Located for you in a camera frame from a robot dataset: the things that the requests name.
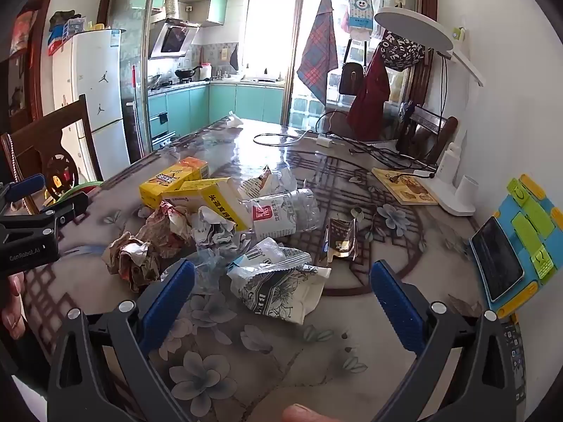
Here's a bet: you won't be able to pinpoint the carved wooden chair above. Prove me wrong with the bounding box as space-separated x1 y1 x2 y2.
0 94 104 212

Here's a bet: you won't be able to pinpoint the person's right hand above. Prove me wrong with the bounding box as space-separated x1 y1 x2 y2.
281 403 328 422

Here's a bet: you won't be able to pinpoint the blue smiley bag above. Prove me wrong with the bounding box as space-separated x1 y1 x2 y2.
342 0 375 33

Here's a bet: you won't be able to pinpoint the blue red box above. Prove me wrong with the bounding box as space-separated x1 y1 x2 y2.
48 31 73 56

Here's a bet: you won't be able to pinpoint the white desk lamp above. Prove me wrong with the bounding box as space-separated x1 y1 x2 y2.
374 6 487 217

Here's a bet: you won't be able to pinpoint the white bead string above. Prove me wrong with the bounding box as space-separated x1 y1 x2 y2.
6 134 24 185

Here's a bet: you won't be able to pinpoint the glass sliding door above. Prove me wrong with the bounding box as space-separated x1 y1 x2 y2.
99 0 161 154

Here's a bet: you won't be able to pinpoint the yellow picture book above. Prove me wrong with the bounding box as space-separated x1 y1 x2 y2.
372 167 439 206

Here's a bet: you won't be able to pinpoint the white barcode snack packet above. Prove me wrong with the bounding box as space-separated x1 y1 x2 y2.
226 237 313 291

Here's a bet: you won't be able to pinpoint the large yellow white carton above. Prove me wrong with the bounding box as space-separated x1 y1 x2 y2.
161 178 253 233

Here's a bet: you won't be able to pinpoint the red garment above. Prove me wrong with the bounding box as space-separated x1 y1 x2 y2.
346 46 391 141

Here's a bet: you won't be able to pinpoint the red handled mop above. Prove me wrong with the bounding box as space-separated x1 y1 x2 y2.
131 65 146 152

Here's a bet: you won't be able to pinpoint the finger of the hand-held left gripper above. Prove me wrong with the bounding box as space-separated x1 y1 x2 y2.
0 174 46 206
37 191 90 230

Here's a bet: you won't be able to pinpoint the black cable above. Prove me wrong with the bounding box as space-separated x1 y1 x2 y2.
253 112 436 177

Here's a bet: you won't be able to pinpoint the person's left hand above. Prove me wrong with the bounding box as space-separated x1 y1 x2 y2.
0 273 26 341

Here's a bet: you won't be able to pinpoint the white refrigerator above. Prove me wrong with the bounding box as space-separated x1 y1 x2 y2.
53 28 133 181

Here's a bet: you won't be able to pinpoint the small yellow carton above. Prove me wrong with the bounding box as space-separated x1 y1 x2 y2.
139 157 210 210

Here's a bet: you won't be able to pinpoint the black white patterned bag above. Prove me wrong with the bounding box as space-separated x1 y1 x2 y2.
379 31 426 71

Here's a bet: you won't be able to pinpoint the crumpled white paper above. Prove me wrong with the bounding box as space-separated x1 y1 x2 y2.
191 206 240 247

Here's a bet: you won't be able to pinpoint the dark green bag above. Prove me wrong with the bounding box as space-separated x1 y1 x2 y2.
49 10 82 31

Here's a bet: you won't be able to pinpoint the teal base cabinets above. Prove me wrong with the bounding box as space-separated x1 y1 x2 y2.
147 83 286 150

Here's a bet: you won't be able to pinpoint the dark slatted wooden chair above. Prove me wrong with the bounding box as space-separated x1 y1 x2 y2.
396 105 458 165

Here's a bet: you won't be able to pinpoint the black smartphone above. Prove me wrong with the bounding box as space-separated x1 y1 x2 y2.
470 217 525 303

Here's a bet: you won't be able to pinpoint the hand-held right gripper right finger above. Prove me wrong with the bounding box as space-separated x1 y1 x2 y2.
369 260 517 422

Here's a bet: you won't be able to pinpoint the blue yellow toy tablet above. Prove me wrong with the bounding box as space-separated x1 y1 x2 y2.
468 176 557 317

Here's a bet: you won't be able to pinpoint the floral paper bag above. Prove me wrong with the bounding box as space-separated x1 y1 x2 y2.
238 266 331 325

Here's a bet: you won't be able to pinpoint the crumpled brown printed paper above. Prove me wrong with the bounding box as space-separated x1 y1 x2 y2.
102 231 161 293

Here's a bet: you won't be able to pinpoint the crumpled clear plastic wrapper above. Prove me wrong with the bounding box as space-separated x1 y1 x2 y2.
160 246 238 295

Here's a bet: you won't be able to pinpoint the white cylindrical cup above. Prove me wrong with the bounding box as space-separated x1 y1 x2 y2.
457 175 481 206

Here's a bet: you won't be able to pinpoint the crumpled colourful paper ball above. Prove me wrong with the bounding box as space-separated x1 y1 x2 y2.
138 200 198 258

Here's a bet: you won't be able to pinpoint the plaid cloth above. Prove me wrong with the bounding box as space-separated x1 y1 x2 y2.
297 0 339 106

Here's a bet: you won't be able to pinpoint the kitchen window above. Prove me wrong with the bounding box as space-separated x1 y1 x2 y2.
242 0 300 82

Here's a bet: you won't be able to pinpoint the green hose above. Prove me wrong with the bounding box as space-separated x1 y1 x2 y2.
66 181 104 199

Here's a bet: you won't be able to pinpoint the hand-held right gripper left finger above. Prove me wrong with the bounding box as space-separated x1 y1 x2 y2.
46 258 196 422

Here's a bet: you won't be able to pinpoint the crushed clear plastic bottle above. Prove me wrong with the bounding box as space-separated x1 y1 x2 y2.
240 188 321 241

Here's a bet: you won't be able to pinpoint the steel range hood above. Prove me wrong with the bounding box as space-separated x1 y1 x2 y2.
148 18 201 60

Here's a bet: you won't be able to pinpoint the gold foil wrapper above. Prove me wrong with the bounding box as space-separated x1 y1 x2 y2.
323 217 358 263

